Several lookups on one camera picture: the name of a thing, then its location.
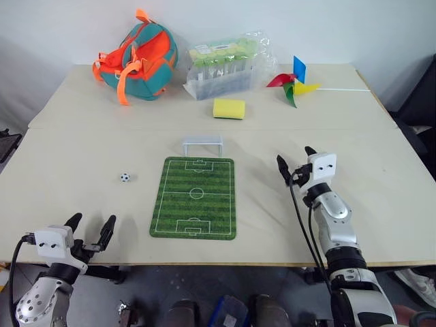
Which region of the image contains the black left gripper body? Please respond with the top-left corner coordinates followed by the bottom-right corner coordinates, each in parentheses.
top-left (69, 238), bottom-right (104, 265)

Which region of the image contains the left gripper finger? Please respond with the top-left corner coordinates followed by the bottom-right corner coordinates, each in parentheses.
top-left (98, 215), bottom-right (117, 247)
top-left (64, 213), bottom-right (84, 236)

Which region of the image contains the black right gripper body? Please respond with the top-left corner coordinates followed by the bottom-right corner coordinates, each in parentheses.
top-left (291, 163), bottom-right (313, 188)

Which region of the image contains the green soccer field mat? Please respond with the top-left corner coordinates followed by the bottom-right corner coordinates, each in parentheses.
top-left (149, 155), bottom-right (237, 241)

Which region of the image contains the colourful paper pinwheel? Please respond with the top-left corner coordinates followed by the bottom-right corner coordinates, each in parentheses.
top-left (266, 55), bottom-right (373, 109)

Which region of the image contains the yellow sponge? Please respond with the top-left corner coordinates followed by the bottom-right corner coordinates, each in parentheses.
top-left (213, 97), bottom-right (247, 121)

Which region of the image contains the small grey toy goal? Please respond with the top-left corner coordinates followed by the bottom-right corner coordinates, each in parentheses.
top-left (181, 135), bottom-right (225, 158)

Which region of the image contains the black folding object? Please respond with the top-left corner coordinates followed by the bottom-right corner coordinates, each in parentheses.
top-left (0, 128), bottom-right (23, 165)

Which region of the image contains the dark rounded shape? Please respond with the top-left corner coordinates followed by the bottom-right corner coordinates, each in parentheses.
top-left (168, 298), bottom-right (202, 327)
top-left (252, 294), bottom-right (291, 327)

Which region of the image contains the clear bag of test tubes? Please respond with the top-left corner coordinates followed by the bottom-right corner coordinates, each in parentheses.
top-left (182, 30), bottom-right (279, 101)

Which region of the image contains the blue plastic box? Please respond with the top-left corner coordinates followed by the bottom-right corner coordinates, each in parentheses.
top-left (213, 295), bottom-right (252, 327)

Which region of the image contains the white sneaker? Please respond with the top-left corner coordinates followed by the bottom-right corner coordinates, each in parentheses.
top-left (394, 267), bottom-right (436, 309)

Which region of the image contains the teal and orange backpack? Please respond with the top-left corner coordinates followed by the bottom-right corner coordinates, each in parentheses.
top-left (92, 7), bottom-right (179, 106)

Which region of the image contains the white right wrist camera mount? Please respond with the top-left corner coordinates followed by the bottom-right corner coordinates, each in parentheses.
top-left (307, 153), bottom-right (338, 182)

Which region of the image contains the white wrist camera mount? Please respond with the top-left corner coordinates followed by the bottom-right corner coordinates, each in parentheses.
top-left (33, 224), bottom-right (74, 268)
top-left (307, 153), bottom-right (338, 182)

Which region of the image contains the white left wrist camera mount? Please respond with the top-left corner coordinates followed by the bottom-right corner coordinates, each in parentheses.
top-left (33, 224), bottom-right (74, 268)

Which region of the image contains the black table frame bracket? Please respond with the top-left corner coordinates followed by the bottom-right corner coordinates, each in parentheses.
top-left (84, 265), bottom-right (125, 285)

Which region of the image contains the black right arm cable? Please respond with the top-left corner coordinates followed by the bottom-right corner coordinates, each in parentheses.
top-left (288, 168), bottom-right (337, 297)

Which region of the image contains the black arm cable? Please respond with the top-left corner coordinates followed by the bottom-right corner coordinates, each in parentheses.
top-left (7, 234), bottom-right (37, 327)
top-left (288, 168), bottom-right (337, 297)

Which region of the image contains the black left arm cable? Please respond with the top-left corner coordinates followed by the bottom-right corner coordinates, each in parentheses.
top-left (7, 234), bottom-right (37, 327)

